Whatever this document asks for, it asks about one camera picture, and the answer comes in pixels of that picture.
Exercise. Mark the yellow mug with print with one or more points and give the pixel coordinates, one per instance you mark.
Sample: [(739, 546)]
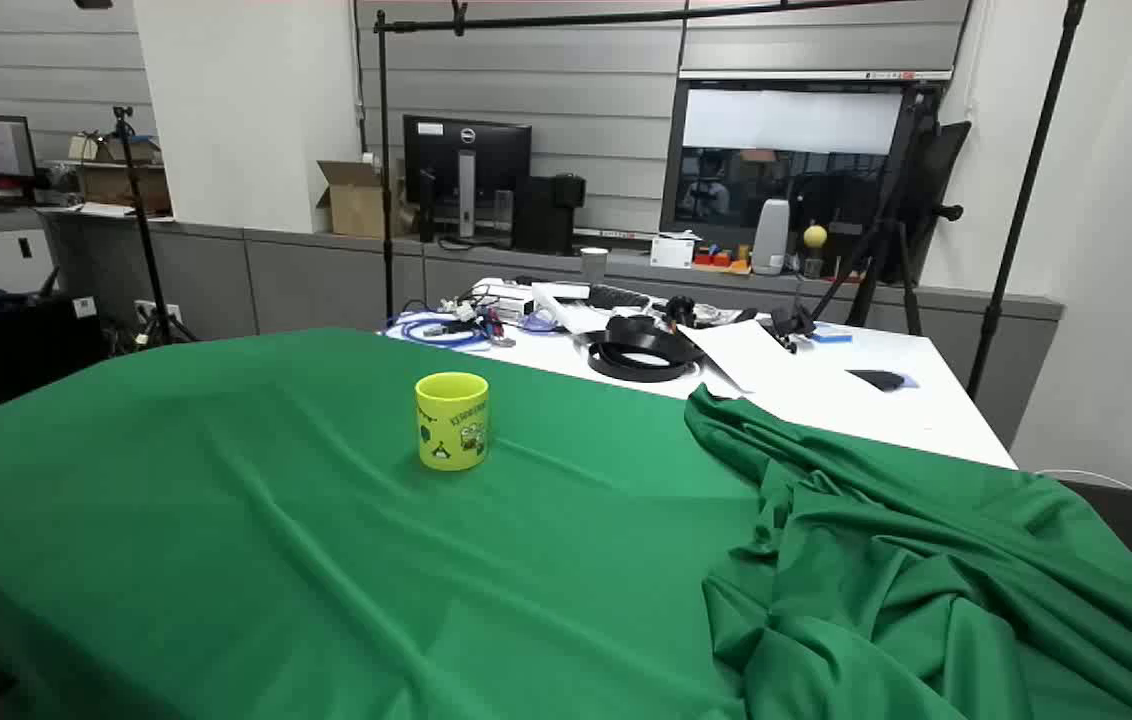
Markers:
[(449, 428)]

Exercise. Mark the white handheld gadget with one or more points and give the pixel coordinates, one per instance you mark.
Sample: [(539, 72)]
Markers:
[(510, 302)]

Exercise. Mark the black computer box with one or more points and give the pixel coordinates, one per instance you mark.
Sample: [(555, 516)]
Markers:
[(547, 213)]

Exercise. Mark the small white box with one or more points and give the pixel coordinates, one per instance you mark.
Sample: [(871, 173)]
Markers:
[(673, 248)]

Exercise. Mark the red small objects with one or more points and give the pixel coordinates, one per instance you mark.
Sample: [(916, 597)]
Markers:
[(725, 257)]

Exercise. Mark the white paper sheet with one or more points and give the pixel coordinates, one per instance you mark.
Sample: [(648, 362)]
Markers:
[(757, 355)]

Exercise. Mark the black computer monitor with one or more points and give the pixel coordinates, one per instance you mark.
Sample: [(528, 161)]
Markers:
[(436, 161)]

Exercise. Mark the white upright speaker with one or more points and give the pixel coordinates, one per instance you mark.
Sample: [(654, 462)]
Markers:
[(772, 237)]

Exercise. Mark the open cardboard box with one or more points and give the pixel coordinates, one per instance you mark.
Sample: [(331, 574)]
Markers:
[(353, 206)]

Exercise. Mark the yellow ball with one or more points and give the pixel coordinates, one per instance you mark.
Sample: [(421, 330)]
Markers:
[(815, 237)]

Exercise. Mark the dark framed window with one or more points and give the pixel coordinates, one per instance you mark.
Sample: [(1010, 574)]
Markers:
[(790, 165)]

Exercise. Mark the black flat mouse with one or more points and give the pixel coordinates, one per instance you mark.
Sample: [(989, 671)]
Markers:
[(880, 378)]

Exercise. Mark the green cloth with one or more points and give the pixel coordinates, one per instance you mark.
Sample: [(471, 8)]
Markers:
[(256, 560)]

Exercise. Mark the black tripod with panel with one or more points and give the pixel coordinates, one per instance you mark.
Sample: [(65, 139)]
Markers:
[(916, 173)]

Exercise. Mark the brown cardboard box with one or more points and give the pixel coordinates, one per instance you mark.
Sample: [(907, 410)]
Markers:
[(126, 186)]

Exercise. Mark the black light stand pole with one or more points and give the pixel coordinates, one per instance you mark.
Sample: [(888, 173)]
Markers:
[(1025, 201)]

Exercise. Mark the black cabinet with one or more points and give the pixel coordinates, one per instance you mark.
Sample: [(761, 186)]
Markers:
[(5, 355)]

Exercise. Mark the black camera tripod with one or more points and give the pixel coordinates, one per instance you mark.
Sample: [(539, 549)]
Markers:
[(137, 201)]

